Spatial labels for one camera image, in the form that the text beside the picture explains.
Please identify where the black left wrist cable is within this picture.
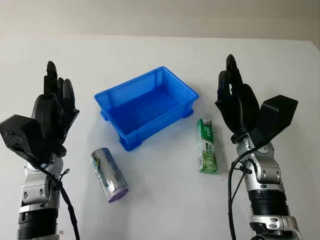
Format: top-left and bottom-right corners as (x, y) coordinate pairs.
(28, 154), (81, 240)

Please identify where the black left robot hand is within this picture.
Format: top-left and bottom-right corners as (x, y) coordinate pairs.
(31, 60), (80, 158)

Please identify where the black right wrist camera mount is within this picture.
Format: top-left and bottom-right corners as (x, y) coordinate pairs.
(251, 94), (299, 151)

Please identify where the blue plastic tray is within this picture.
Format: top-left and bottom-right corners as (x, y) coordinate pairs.
(93, 66), (200, 152)

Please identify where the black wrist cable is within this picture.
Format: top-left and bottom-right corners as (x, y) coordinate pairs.
(226, 142), (266, 240)
(28, 154), (81, 240)

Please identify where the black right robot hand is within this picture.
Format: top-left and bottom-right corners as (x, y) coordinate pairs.
(214, 54), (261, 138)

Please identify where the green rectangular pack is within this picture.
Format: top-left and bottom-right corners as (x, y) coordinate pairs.
(195, 118), (219, 174)

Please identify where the silver can with purple lid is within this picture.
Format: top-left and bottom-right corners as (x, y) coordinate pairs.
(89, 147), (130, 204)

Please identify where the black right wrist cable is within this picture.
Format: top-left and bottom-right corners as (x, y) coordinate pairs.
(226, 142), (266, 240)

